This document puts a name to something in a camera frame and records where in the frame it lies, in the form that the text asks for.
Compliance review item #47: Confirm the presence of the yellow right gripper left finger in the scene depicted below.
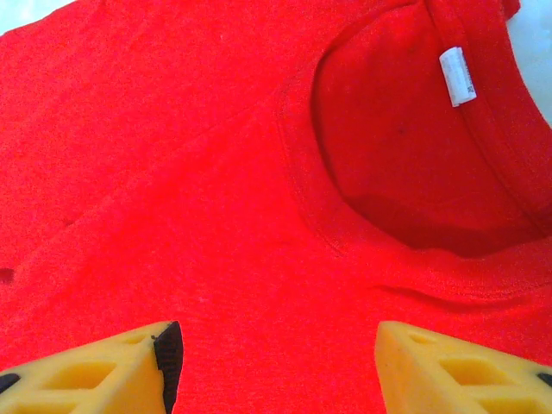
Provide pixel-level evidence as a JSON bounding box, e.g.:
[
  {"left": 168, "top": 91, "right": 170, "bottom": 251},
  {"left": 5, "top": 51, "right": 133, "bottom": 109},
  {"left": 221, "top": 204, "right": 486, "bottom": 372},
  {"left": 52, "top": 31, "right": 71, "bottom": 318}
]
[{"left": 0, "top": 319, "right": 185, "bottom": 414}]

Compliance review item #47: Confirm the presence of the red t-shirt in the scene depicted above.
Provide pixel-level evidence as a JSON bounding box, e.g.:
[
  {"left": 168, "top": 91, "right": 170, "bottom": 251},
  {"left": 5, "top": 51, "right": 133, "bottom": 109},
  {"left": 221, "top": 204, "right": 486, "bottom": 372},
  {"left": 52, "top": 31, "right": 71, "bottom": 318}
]
[{"left": 0, "top": 0, "right": 552, "bottom": 414}]

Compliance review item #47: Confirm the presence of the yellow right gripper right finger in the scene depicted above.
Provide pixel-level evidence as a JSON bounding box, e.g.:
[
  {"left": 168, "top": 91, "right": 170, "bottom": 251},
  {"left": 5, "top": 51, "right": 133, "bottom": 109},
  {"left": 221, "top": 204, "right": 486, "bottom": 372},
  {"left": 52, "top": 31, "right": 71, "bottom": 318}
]
[{"left": 373, "top": 319, "right": 552, "bottom": 414}]

